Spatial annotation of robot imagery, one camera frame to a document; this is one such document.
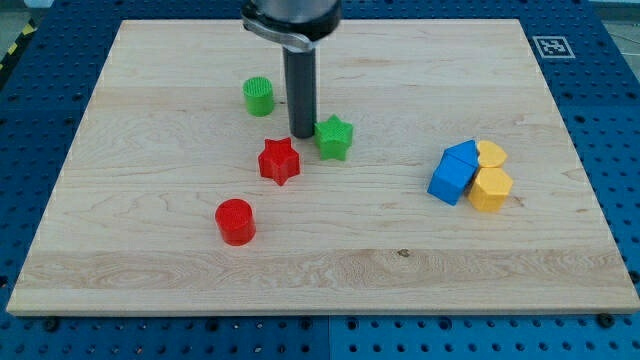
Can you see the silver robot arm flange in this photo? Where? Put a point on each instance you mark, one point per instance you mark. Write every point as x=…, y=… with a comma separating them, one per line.
x=296, y=25

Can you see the green star block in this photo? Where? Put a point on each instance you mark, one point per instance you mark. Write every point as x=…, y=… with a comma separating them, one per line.
x=333, y=137

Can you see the red star block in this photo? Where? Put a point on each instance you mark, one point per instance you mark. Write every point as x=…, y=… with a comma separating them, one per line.
x=279, y=161

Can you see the red cylinder block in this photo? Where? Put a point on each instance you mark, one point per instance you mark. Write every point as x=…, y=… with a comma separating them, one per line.
x=235, y=221

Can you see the green cylinder block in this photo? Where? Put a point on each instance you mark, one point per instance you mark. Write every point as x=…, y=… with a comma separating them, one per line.
x=258, y=95

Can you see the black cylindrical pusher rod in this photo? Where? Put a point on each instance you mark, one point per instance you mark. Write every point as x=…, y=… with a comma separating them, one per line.
x=301, y=97

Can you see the light wooden board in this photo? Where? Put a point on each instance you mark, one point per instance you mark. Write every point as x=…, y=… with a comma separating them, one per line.
x=129, y=229

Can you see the blue cube block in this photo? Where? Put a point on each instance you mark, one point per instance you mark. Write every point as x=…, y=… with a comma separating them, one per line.
x=450, y=178

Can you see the blue pentagon block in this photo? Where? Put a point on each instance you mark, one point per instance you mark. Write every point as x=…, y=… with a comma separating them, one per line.
x=466, y=152

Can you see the yellow heart block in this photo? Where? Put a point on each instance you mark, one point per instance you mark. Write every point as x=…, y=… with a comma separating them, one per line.
x=490, y=154

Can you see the yellow hexagon block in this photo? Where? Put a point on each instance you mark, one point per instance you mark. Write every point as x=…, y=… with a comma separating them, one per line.
x=490, y=189

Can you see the white fiducial marker tag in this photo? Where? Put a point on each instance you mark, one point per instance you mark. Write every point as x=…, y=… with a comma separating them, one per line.
x=553, y=47

